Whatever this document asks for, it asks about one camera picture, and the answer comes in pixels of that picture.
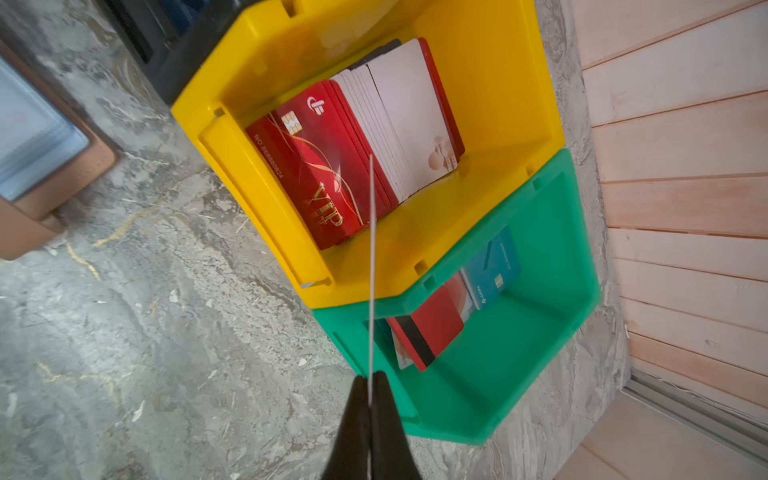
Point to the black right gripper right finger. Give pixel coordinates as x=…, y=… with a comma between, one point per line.
x=391, y=457

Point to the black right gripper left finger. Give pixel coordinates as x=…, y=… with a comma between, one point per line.
x=349, y=458

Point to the red credit card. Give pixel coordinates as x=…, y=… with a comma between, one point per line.
x=372, y=275

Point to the tan leather card holder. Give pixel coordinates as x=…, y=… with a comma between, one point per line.
x=48, y=155

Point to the red card in green bin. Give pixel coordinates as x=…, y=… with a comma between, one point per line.
x=419, y=338

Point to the teal card in green bin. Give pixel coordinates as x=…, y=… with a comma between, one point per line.
x=491, y=270

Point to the red VIP card stack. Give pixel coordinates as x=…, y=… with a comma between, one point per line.
x=319, y=155

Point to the white card stack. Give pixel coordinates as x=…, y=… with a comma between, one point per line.
x=401, y=108

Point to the green plastic bin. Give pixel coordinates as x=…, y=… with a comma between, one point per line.
x=466, y=393

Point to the yellow plastic bin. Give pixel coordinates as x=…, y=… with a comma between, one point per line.
x=492, y=64

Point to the black plastic bin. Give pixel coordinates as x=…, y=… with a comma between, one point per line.
x=171, y=39

